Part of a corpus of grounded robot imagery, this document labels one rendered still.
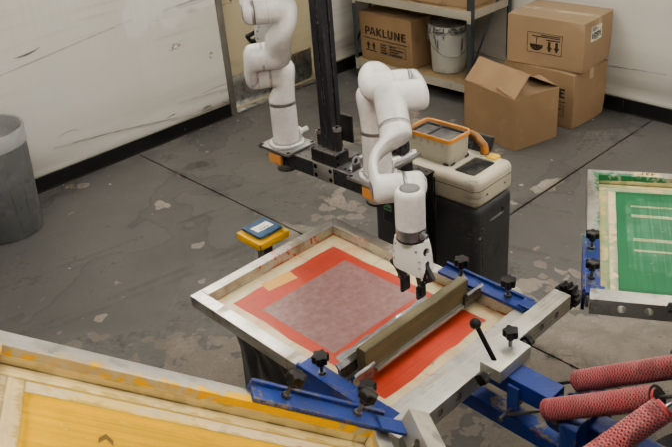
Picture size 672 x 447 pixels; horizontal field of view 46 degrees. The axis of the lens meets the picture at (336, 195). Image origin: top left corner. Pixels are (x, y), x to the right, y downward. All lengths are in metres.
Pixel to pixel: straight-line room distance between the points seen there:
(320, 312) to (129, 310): 2.01
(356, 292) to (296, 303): 0.18
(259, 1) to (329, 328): 1.04
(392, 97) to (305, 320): 0.68
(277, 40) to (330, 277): 0.77
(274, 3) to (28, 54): 3.00
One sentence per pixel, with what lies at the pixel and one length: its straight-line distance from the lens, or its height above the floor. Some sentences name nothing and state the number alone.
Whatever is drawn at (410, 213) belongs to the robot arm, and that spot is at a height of 1.38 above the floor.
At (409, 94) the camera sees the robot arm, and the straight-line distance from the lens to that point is 2.07.
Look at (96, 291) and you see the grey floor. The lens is 4.39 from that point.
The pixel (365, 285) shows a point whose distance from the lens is 2.39.
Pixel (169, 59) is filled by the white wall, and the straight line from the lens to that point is 5.85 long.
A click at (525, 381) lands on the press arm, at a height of 1.04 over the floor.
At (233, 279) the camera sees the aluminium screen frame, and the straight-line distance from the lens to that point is 2.42.
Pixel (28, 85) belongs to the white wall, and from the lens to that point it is 5.39.
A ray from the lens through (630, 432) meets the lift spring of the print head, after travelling 1.60.
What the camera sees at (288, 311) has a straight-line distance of 2.32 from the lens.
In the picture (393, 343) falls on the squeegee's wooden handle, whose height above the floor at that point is 1.02.
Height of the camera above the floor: 2.32
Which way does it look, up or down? 28 degrees down
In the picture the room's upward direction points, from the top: 5 degrees counter-clockwise
